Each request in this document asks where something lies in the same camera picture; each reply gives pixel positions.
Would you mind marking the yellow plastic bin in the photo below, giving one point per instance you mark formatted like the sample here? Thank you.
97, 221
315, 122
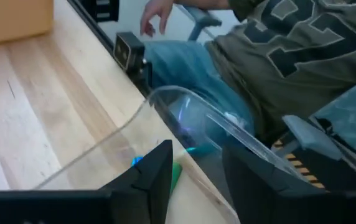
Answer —
13, 18

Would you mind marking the clear plastic bin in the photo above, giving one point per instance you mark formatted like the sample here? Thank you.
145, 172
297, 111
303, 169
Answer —
196, 124

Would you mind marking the grey chair armrest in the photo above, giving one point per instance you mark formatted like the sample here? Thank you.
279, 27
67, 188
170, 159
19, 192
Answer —
203, 18
313, 137

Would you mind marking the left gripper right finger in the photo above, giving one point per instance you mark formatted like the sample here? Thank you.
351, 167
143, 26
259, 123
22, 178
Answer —
265, 202

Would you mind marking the person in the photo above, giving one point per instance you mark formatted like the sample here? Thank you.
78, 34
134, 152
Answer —
290, 62

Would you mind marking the person's hand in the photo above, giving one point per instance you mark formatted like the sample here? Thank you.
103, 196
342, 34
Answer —
154, 14

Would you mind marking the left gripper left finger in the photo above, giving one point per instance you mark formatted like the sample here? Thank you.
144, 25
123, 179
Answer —
147, 193

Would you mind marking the yellow black striped tape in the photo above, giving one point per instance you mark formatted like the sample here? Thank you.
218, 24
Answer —
302, 170

